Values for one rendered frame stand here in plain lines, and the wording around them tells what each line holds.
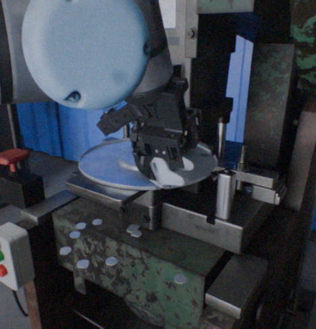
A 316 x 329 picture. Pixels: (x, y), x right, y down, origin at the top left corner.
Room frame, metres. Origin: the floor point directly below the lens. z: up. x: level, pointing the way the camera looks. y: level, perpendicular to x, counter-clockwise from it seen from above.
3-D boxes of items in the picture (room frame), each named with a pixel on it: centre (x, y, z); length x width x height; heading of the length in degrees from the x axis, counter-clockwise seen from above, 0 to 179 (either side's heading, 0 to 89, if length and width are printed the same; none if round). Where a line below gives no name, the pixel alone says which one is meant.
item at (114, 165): (0.66, 0.02, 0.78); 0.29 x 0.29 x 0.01
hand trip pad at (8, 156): (0.75, 0.35, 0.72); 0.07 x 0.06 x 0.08; 146
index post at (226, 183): (0.56, -0.13, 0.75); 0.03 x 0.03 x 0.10; 56
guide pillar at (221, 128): (0.77, -0.15, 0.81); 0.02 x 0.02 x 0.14; 56
